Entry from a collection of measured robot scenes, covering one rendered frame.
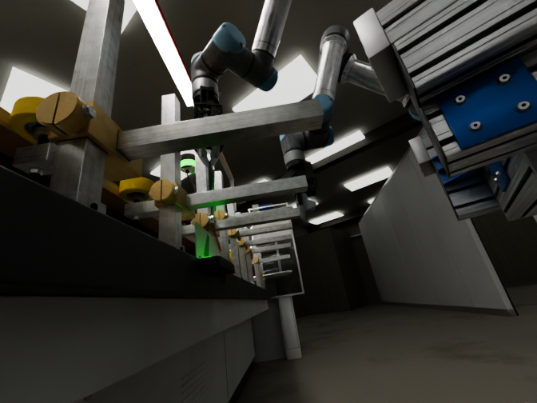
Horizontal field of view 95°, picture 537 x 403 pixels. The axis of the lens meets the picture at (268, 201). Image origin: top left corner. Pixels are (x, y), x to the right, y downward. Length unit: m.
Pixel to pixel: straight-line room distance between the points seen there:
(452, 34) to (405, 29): 0.06
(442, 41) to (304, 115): 0.20
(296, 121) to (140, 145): 0.22
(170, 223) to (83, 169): 0.25
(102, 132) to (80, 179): 0.08
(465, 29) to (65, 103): 0.49
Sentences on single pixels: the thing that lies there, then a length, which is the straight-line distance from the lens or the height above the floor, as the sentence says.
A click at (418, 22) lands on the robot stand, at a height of 0.91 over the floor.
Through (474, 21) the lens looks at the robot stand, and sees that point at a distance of 0.45.
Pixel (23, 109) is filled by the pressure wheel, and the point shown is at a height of 0.88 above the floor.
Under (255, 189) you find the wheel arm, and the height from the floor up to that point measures 0.83.
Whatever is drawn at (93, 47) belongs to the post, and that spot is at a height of 0.96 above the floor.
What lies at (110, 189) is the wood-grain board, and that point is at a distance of 0.68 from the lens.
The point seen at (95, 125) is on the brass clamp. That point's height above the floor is 0.81.
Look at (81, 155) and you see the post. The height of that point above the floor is 0.77.
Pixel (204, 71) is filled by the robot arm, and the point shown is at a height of 1.20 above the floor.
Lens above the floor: 0.58
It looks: 22 degrees up
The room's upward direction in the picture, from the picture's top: 9 degrees counter-clockwise
